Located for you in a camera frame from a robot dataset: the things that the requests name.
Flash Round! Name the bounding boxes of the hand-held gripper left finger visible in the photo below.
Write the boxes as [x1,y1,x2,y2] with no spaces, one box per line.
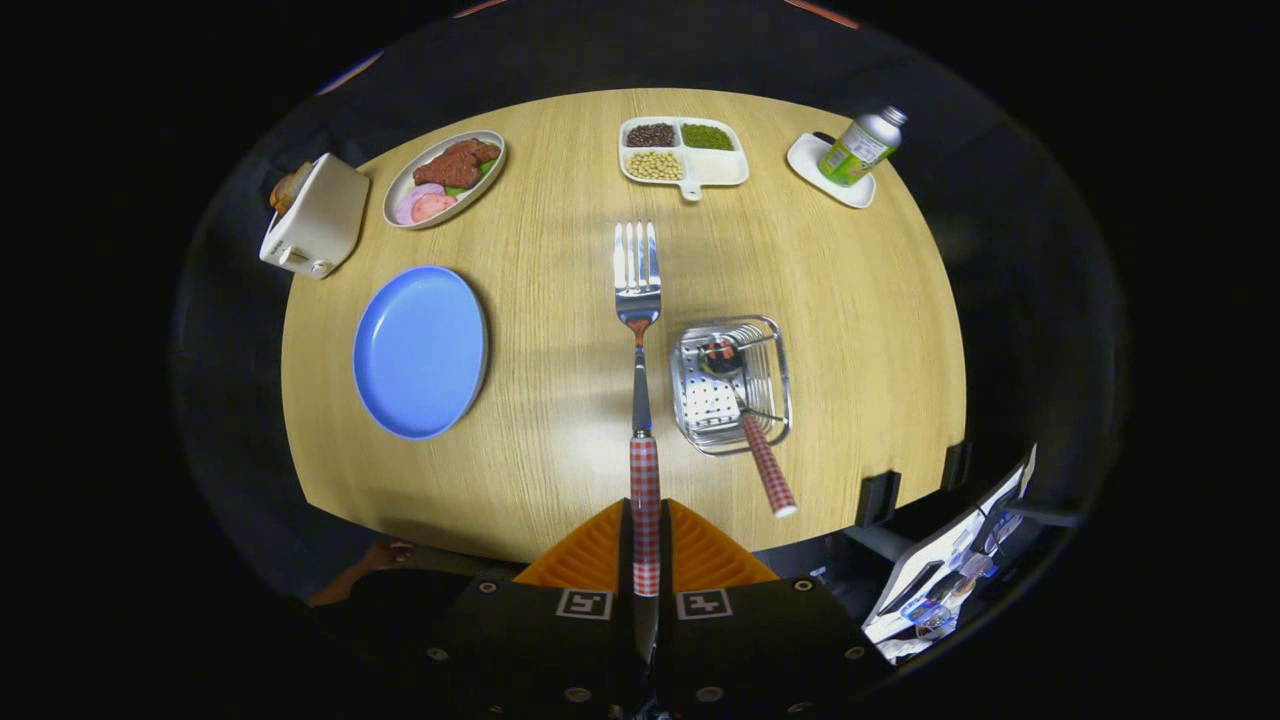
[418,497,641,719]

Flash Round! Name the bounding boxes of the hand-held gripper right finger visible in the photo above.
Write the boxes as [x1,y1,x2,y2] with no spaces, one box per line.
[655,497,883,719]

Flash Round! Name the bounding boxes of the spoon with red checkered handle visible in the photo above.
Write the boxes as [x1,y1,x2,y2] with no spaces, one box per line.
[697,338,798,519]

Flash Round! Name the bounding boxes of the fork with red checkered handle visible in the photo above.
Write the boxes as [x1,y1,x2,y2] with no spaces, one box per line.
[613,220,663,663]

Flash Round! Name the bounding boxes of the white screen device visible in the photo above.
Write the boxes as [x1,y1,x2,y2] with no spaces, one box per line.
[862,445,1038,663]

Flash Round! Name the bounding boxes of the perforated metal basket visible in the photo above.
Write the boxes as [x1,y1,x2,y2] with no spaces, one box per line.
[669,315,793,457]

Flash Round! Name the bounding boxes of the round blue plate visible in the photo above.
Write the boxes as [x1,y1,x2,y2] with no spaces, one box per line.
[352,265,490,441]

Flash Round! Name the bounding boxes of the pink ham slices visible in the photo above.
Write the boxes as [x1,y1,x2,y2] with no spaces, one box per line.
[393,183,458,226]

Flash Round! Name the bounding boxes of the oval white plate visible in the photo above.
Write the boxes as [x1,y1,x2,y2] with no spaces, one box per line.
[383,130,508,231]

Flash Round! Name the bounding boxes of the white toaster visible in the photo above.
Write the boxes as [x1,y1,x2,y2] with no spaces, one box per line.
[259,152,371,280]

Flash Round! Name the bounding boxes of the white divided tray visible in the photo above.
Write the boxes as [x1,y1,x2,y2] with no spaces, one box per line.
[618,116,750,202]

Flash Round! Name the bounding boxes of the brown meat slices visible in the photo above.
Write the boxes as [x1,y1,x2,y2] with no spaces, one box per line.
[413,138,501,190]

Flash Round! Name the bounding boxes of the small white dish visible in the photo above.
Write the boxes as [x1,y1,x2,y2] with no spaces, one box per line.
[786,132,877,209]

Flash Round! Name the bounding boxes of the green label metal bottle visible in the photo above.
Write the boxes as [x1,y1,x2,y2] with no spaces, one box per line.
[818,105,909,188]

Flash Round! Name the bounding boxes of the toasted bread slice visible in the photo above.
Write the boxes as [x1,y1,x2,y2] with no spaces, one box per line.
[268,162,314,213]

